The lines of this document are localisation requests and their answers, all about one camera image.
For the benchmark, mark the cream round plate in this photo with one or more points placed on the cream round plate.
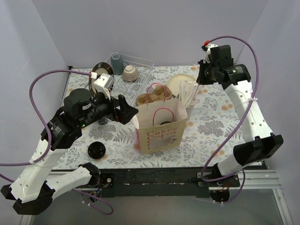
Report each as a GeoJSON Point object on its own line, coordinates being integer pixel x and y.
{"type": "Point", "coordinates": [174, 82]}

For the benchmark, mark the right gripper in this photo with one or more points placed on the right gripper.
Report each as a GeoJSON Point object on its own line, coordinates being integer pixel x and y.
{"type": "Point", "coordinates": [201, 73]}

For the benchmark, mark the black mounting rail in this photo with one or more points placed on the black mounting rail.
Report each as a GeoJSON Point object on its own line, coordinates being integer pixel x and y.
{"type": "Point", "coordinates": [177, 181]}

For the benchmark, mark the patterned ceramic bowl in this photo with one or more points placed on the patterned ceramic bowl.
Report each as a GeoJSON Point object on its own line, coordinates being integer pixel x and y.
{"type": "Point", "coordinates": [130, 73]}

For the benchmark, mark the black rimmed cream plate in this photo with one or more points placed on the black rimmed cream plate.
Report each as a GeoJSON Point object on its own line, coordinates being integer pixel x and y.
{"type": "Point", "coordinates": [100, 68]}

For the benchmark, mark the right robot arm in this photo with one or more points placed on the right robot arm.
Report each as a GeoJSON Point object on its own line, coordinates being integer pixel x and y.
{"type": "Point", "coordinates": [260, 141]}

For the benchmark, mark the white straw holder cup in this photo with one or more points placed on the white straw holder cup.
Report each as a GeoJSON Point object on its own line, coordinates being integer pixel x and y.
{"type": "Point", "coordinates": [187, 95]}

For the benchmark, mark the grey blue mug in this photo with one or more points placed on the grey blue mug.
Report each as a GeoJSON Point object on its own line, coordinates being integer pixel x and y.
{"type": "Point", "coordinates": [117, 64]}

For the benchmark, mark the floral table mat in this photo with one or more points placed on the floral table mat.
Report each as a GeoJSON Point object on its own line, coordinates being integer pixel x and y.
{"type": "Point", "coordinates": [211, 121]}

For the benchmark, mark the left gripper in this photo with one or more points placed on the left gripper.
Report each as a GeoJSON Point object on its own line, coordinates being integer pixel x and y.
{"type": "Point", "coordinates": [116, 109]}

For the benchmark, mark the pink paper gift bag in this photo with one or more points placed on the pink paper gift bag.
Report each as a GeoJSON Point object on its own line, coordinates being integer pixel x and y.
{"type": "Point", "coordinates": [150, 134]}

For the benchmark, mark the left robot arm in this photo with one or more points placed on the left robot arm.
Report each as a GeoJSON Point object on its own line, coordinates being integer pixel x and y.
{"type": "Point", "coordinates": [33, 191]}

